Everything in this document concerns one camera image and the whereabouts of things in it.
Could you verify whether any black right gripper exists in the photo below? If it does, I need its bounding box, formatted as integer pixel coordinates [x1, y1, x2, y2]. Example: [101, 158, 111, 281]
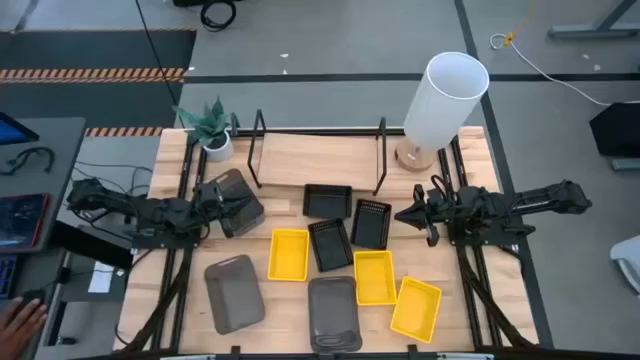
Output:
[394, 183, 454, 248]

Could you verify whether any grey translucent plastic basket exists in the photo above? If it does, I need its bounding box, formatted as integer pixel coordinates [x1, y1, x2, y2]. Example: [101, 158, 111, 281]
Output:
[212, 168, 267, 239]
[203, 254, 267, 336]
[307, 275, 364, 354]

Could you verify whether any black coiled cable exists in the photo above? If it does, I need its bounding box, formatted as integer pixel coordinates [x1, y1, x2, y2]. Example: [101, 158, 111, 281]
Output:
[199, 0, 238, 33]

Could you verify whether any black headset cable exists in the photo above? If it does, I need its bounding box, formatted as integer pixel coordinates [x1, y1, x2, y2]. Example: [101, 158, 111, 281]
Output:
[0, 146, 56, 177]

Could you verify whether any white shade wooden base lamp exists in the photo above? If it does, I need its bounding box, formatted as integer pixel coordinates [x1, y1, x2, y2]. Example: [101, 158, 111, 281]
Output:
[393, 51, 491, 174]

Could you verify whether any person's hand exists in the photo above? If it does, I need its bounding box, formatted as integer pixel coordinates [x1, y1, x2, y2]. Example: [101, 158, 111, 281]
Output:
[0, 295, 50, 360]

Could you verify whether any thin black hanging cable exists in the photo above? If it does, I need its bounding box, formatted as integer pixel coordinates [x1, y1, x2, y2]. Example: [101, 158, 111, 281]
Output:
[133, 0, 187, 129]

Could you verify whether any black keyboard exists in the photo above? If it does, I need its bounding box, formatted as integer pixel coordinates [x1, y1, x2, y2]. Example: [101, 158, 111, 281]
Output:
[0, 254, 19, 300]

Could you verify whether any green plant in white pot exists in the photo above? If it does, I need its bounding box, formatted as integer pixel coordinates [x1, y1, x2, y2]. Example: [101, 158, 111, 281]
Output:
[171, 96, 235, 163]

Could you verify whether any red-edged tablet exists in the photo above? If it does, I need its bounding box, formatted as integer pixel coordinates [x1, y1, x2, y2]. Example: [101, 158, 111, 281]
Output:
[0, 193, 51, 250]

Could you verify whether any grey metal table leg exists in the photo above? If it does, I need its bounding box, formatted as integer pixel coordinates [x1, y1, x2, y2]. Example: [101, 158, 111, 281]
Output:
[547, 0, 640, 40]

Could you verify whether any white floor cable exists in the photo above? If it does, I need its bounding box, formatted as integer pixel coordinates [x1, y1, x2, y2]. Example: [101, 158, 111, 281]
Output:
[489, 32, 614, 107]

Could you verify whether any yellow floor cable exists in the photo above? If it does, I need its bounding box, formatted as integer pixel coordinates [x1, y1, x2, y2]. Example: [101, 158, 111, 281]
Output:
[503, 0, 539, 47]

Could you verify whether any black box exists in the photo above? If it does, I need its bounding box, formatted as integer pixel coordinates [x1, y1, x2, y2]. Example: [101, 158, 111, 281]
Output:
[588, 101, 640, 159]

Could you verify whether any black hazard-striped floor mat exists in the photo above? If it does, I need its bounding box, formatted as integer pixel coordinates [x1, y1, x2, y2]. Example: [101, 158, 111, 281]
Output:
[0, 28, 198, 137]

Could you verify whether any white paper sheet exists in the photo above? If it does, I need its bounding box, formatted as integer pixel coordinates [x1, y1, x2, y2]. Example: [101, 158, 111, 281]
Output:
[87, 260, 116, 295]

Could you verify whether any black equipment case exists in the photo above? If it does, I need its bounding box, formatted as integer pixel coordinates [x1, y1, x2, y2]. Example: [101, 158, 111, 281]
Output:
[49, 219, 135, 270]

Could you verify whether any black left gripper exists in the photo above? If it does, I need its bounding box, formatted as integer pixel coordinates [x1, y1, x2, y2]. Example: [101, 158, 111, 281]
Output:
[193, 180, 235, 229]

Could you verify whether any black aluminium table frame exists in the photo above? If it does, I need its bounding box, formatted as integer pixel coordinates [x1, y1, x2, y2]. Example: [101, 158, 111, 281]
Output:
[117, 112, 539, 360]

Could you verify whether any computer monitor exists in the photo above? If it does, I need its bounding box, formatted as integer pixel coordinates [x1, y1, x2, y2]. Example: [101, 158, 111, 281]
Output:
[0, 111, 40, 147]

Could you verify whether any grey desk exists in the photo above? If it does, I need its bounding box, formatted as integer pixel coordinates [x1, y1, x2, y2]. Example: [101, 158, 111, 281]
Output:
[0, 117, 87, 360]

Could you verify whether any yellow plastic basket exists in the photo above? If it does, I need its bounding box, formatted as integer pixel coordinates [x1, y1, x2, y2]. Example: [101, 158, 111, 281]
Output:
[352, 249, 399, 307]
[267, 228, 311, 283]
[389, 275, 443, 345]

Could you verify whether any black plastic basket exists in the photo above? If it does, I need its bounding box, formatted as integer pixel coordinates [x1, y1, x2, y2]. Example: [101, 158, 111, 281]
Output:
[349, 198, 393, 251]
[302, 183, 354, 220]
[307, 217, 355, 274]

